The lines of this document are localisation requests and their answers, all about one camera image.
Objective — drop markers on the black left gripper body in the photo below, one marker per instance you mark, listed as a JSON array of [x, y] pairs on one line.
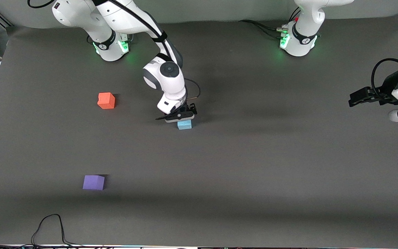
[[388, 87]]

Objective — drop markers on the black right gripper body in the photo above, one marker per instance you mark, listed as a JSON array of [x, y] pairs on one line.
[[189, 108]]

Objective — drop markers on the light blue foam block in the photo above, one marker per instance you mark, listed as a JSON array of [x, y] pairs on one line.
[[184, 125]]

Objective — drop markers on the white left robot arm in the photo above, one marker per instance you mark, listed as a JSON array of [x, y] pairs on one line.
[[302, 41]]

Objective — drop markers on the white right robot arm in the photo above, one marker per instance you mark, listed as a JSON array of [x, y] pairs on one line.
[[171, 86]]

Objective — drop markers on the orange foam block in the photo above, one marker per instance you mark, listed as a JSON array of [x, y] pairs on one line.
[[106, 100]]

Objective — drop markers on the purple foam block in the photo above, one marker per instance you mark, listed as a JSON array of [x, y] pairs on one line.
[[93, 182]]

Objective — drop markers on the dark grey table mat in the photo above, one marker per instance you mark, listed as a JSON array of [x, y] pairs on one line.
[[219, 166]]

